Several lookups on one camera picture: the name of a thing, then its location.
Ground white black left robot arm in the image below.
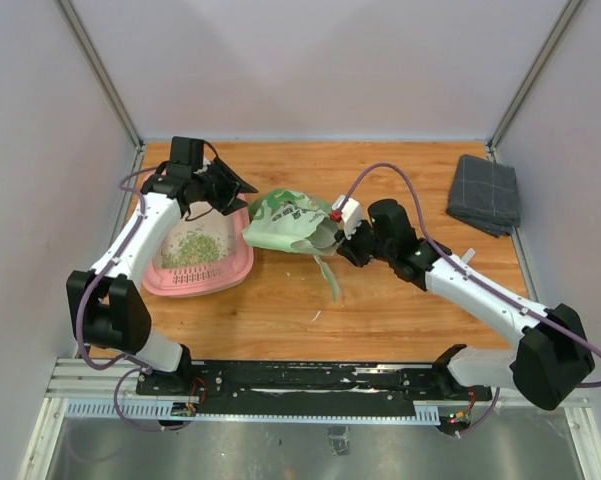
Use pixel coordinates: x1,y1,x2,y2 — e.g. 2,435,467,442
66,136,257,396

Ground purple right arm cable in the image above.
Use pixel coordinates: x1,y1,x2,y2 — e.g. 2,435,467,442
342,162,601,436

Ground pink litter box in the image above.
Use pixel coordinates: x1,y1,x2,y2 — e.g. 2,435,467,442
142,169,255,298

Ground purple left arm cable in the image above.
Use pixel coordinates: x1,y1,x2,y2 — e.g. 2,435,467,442
74,167,191,432

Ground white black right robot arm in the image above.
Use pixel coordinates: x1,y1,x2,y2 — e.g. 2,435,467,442
331,197,594,411

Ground green cat litter bag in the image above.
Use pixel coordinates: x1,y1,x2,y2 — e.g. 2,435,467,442
242,188,340,301

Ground grey metal scoop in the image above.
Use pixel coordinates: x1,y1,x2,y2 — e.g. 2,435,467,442
309,219,339,255

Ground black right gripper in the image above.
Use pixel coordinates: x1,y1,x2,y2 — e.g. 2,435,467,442
335,215,395,268

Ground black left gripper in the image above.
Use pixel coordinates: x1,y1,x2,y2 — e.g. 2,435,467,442
193,158,258,216

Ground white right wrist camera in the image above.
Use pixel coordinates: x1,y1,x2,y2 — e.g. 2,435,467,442
330,195,364,240

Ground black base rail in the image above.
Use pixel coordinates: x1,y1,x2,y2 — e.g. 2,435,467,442
136,360,492,418

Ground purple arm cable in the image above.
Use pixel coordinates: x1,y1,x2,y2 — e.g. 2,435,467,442
342,162,601,436
74,167,191,432

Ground green cat litter pellets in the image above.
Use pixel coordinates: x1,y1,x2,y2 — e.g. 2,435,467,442
161,231,227,269

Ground folded dark grey cloth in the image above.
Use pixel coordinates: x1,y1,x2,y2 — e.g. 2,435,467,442
446,155,521,238

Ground white plastic bag clip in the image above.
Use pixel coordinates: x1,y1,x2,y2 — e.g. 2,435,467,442
461,248,476,264

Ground grey slotted cable duct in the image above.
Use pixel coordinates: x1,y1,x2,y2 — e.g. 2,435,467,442
64,398,441,426

